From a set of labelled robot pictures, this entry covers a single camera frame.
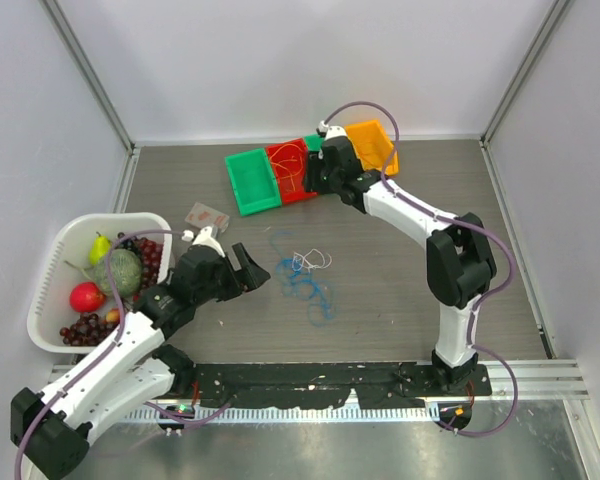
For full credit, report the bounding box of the white cable duct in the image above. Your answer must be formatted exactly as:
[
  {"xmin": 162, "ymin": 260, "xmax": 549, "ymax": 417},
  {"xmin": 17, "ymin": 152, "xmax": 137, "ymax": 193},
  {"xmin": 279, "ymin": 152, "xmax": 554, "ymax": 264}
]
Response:
[{"xmin": 124, "ymin": 403, "xmax": 440, "ymax": 424}]

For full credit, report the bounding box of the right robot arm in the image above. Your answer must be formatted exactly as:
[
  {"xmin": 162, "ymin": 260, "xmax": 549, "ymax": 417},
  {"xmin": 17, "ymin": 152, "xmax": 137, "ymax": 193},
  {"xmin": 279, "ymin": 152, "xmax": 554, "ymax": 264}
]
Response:
[{"xmin": 303, "ymin": 136, "xmax": 497, "ymax": 395}]

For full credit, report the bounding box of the green pear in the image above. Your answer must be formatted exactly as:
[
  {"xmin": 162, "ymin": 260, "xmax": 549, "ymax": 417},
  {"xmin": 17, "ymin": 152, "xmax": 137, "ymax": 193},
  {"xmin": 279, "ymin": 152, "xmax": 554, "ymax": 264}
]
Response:
[{"xmin": 88, "ymin": 232, "xmax": 113, "ymax": 266}]

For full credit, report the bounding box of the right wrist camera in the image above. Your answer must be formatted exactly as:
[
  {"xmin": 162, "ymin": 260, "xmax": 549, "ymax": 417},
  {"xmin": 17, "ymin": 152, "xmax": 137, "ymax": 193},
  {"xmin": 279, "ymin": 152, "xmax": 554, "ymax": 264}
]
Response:
[{"xmin": 316, "ymin": 121, "xmax": 347, "ymax": 141}]

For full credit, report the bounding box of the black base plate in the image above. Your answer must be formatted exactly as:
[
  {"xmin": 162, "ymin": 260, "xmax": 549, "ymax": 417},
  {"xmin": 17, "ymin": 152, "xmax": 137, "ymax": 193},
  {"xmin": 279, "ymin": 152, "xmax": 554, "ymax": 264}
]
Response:
[{"xmin": 134, "ymin": 360, "xmax": 493, "ymax": 410}]

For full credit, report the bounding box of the right green bin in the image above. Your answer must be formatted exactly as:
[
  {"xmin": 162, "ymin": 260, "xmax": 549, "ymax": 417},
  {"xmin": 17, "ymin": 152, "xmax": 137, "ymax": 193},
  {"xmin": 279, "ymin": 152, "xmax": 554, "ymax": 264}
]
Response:
[{"xmin": 303, "ymin": 134, "xmax": 323, "ymax": 152}]

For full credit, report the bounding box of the dark grape bunch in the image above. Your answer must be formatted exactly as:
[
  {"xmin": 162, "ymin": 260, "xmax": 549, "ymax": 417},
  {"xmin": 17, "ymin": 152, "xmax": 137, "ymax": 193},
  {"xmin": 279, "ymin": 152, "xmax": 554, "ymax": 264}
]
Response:
[{"xmin": 116, "ymin": 237, "xmax": 163, "ymax": 292}]

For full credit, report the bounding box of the small card box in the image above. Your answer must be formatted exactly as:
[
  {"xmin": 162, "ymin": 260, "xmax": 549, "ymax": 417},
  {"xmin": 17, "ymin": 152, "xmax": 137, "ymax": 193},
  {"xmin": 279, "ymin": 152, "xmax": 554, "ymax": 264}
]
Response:
[{"xmin": 184, "ymin": 202, "xmax": 230, "ymax": 233}]

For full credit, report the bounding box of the small peach fruit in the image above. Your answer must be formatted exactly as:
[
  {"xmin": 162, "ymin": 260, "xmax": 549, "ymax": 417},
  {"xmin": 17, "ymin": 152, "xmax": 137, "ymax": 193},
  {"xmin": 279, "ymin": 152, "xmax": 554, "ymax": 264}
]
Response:
[{"xmin": 105, "ymin": 308, "xmax": 121, "ymax": 324}]

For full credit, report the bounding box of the green bin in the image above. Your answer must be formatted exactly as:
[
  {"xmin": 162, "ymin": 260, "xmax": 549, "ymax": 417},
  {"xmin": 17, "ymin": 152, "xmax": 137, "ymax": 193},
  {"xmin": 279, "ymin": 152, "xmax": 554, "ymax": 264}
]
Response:
[
  {"xmin": 303, "ymin": 134, "xmax": 323, "ymax": 152},
  {"xmin": 225, "ymin": 148, "xmax": 282, "ymax": 216}
]

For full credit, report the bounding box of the left green bin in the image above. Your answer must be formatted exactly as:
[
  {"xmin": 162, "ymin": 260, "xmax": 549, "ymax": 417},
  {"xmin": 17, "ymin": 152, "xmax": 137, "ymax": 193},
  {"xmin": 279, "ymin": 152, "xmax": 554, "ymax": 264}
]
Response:
[{"xmin": 225, "ymin": 148, "xmax": 282, "ymax": 216}]

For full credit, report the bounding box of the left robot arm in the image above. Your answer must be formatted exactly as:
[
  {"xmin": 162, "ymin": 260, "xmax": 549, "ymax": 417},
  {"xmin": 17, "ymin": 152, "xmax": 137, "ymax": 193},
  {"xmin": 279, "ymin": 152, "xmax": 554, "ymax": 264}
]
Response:
[{"xmin": 10, "ymin": 237, "xmax": 271, "ymax": 479}]

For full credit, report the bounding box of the green melon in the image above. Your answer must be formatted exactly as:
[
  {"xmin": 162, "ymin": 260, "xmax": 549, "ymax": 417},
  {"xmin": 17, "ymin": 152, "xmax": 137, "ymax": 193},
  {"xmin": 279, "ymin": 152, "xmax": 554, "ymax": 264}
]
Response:
[{"xmin": 88, "ymin": 249, "xmax": 141, "ymax": 297}]

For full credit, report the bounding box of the red grape bunch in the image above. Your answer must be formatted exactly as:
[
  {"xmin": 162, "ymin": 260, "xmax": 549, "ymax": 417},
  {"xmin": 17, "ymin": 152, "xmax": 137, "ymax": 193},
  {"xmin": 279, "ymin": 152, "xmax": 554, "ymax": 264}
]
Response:
[{"xmin": 59, "ymin": 313, "xmax": 119, "ymax": 347}]

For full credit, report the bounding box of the red apple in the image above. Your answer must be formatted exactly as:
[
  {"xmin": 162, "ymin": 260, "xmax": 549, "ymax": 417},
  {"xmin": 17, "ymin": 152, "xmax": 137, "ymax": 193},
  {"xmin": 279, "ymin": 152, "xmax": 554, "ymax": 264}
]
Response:
[{"xmin": 69, "ymin": 282, "xmax": 107, "ymax": 313}]

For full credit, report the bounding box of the orange bin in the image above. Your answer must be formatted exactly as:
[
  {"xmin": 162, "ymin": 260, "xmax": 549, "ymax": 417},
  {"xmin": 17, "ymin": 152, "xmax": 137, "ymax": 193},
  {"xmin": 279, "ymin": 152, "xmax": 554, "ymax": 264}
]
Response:
[{"xmin": 344, "ymin": 119, "xmax": 394, "ymax": 171}]

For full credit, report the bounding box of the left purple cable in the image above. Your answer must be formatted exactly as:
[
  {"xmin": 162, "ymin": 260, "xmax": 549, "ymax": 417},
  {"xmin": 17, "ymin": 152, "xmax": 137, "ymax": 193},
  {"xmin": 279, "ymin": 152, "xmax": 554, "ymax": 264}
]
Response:
[{"xmin": 12, "ymin": 228, "xmax": 196, "ymax": 480}]

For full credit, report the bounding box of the red bin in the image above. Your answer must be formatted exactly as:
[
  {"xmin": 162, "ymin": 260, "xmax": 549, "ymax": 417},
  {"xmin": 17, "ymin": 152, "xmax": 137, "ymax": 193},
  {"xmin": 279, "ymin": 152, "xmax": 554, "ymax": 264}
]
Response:
[{"xmin": 265, "ymin": 138, "xmax": 316, "ymax": 205}]

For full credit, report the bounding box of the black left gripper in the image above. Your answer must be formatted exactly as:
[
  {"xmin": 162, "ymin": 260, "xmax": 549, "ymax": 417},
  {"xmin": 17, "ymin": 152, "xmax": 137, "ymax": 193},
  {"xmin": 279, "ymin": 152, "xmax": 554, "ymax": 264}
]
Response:
[{"xmin": 193, "ymin": 242, "xmax": 269, "ymax": 306}]

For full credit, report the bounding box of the blue cable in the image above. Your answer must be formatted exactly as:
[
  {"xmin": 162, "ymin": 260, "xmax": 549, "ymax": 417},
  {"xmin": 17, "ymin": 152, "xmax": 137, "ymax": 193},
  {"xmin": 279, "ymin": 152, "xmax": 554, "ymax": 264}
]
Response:
[{"xmin": 269, "ymin": 229, "xmax": 341, "ymax": 327}]

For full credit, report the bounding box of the white cable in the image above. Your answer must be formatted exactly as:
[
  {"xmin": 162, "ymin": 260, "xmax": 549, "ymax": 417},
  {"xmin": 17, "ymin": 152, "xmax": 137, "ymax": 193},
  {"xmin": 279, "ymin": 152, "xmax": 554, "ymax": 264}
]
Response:
[{"xmin": 291, "ymin": 247, "xmax": 334, "ymax": 272}]

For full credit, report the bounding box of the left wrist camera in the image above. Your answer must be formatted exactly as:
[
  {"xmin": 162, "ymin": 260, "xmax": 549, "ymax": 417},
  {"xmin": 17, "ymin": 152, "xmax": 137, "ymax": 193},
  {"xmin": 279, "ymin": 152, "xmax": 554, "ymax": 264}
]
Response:
[{"xmin": 181, "ymin": 225, "xmax": 224, "ymax": 256}]

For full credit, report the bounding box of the white plastic basket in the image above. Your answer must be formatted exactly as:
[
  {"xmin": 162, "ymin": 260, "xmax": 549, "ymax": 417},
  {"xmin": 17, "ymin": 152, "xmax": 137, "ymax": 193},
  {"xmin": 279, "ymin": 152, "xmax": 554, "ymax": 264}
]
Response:
[{"xmin": 27, "ymin": 212, "xmax": 172, "ymax": 355}]

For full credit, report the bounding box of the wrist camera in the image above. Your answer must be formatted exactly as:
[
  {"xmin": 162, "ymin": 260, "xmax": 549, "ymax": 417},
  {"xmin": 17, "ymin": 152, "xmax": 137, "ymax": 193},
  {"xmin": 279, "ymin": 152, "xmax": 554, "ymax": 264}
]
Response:
[
  {"xmin": 316, "ymin": 121, "xmax": 347, "ymax": 141},
  {"xmin": 181, "ymin": 225, "xmax": 224, "ymax": 256}
]

